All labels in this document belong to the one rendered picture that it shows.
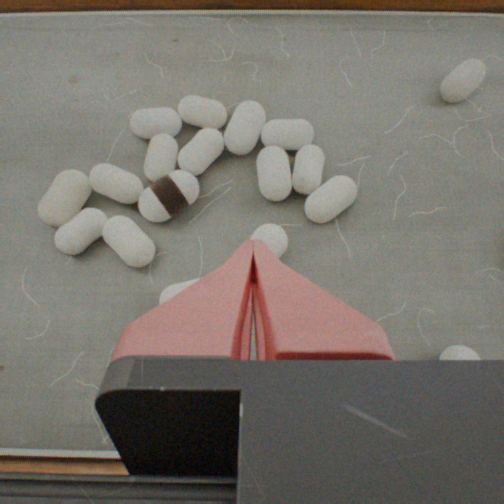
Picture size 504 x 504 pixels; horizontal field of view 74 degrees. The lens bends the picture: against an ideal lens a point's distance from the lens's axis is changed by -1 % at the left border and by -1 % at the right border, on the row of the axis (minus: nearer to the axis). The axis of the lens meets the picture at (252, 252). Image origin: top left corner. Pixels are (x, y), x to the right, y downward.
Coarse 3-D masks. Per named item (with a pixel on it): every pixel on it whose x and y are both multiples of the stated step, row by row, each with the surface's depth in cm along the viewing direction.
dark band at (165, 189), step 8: (168, 176) 19; (152, 184) 19; (160, 184) 19; (168, 184) 19; (160, 192) 19; (168, 192) 19; (176, 192) 19; (160, 200) 19; (168, 200) 19; (176, 200) 19; (184, 200) 20; (168, 208) 19; (176, 208) 20; (184, 208) 20
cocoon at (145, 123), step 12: (156, 108) 21; (168, 108) 21; (132, 120) 21; (144, 120) 21; (156, 120) 21; (168, 120) 21; (180, 120) 21; (144, 132) 21; (156, 132) 21; (168, 132) 21
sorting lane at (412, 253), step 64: (0, 64) 24; (64, 64) 24; (128, 64) 24; (192, 64) 24; (256, 64) 24; (320, 64) 24; (384, 64) 24; (448, 64) 24; (0, 128) 23; (64, 128) 23; (128, 128) 23; (192, 128) 23; (320, 128) 23; (384, 128) 23; (448, 128) 23; (0, 192) 22; (256, 192) 21; (384, 192) 21; (448, 192) 21; (0, 256) 20; (64, 256) 20; (192, 256) 20; (320, 256) 20; (384, 256) 20; (448, 256) 20; (0, 320) 19; (64, 320) 19; (128, 320) 19; (384, 320) 19; (448, 320) 19; (0, 384) 19; (64, 384) 19; (0, 448) 18; (64, 448) 18
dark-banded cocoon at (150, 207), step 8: (176, 176) 19; (184, 176) 19; (192, 176) 20; (176, 184) 19; (184, 184) 19; (192, 184) 20; (144, 192) 19; (152, 192) 19; (184, 192) 19; (192, 192) 20; (144, 200) 19; (152, 200) 19; (192, 200) 20; (144, 208) 19; (152, 208) 19; (160, 208) 19; (144, 216) 20; (152, 216) 19; (160, 216) 19; (168, 216) 20
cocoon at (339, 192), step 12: (336, 180) 20; (348, 180) 20; (324, 192) 19; (336, 192) 19; (348, 192) 19; (312, 204) 19; (324, 204) 19; (336, 204) 19; (348, 204) 20; (312, 216) 20; (324, 216) 19
